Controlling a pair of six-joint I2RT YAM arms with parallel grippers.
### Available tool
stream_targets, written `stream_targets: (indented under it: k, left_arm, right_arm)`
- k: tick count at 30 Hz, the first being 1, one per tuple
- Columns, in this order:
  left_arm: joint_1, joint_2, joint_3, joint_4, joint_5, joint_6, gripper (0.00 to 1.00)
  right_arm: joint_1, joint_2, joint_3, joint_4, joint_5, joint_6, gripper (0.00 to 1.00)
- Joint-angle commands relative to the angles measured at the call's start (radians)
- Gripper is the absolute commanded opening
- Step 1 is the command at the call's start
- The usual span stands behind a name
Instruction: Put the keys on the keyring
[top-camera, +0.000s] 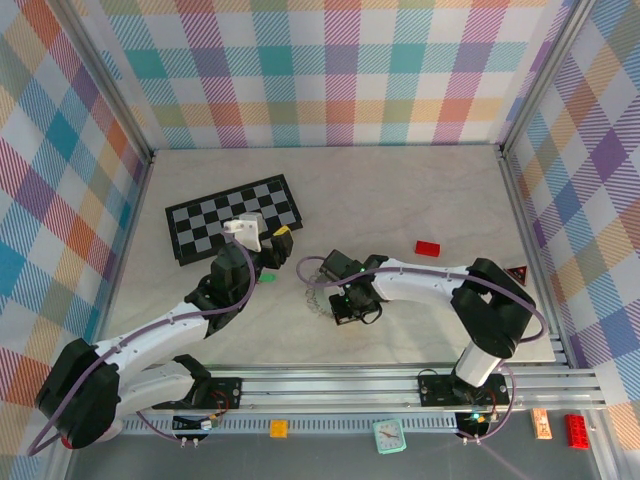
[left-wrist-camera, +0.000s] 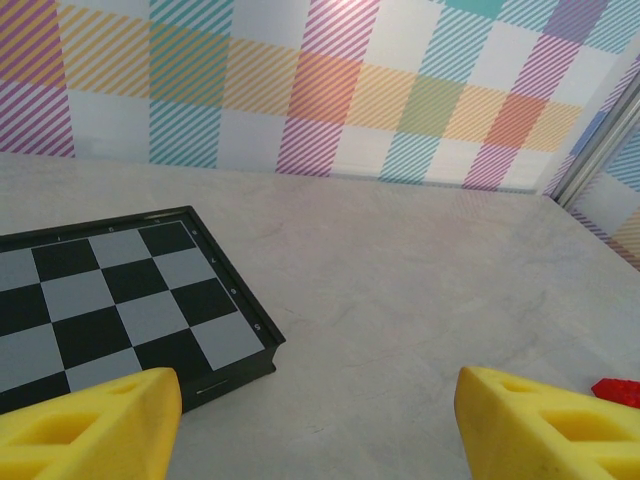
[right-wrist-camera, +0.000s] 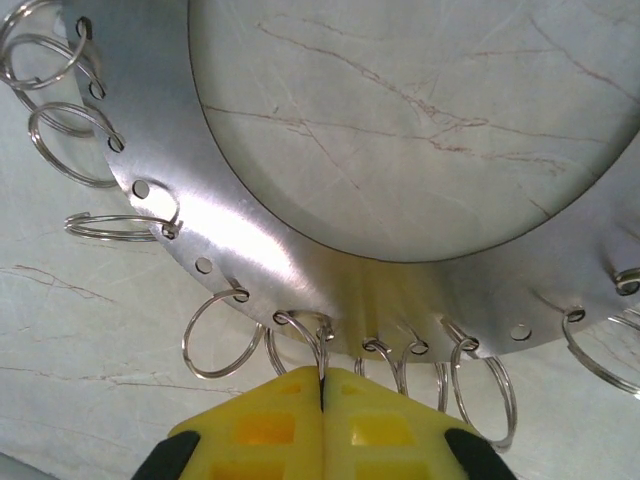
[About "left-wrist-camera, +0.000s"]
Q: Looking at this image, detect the aluminium frame post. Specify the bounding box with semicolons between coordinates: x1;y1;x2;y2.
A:
547;49;640;211

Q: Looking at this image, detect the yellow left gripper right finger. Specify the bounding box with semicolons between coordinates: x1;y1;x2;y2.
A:
453;366;640;480

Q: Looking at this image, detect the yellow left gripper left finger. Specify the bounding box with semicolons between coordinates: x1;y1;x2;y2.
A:
0;367;183;480

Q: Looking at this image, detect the black grey chessboard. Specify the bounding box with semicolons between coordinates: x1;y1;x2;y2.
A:
0;204;287;416

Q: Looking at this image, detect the small red toy brick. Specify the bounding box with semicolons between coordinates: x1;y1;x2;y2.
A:
591;378;640;407

